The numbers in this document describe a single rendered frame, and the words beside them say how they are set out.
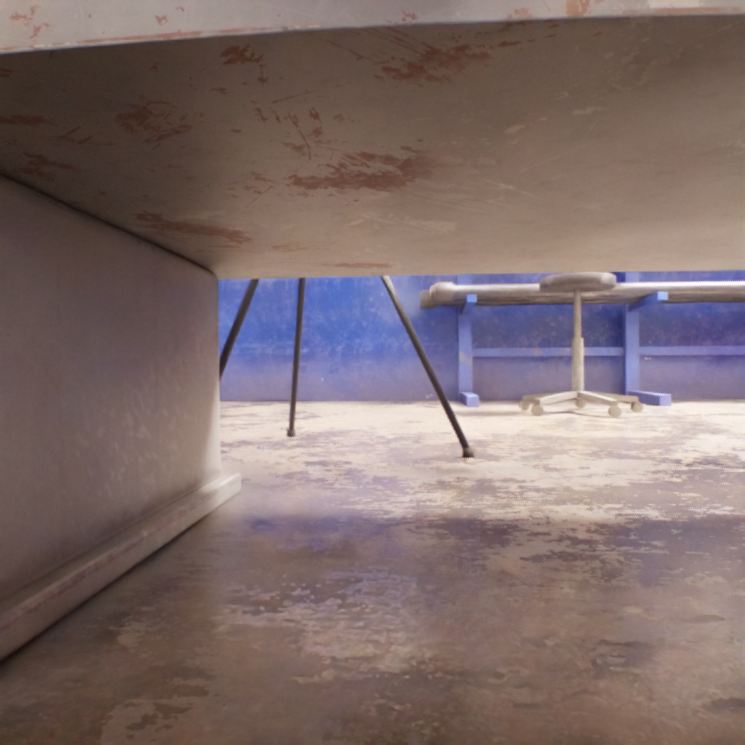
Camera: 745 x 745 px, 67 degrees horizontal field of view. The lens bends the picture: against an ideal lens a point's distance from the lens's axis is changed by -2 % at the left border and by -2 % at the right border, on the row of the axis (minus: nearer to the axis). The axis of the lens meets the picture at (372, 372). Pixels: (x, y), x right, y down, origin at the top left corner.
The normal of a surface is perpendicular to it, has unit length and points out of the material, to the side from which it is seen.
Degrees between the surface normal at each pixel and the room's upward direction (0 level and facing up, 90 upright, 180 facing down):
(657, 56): 180
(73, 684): 0
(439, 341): 90
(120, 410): 90
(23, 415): 90
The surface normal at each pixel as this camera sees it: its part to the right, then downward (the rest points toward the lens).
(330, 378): -0.07, 0.01
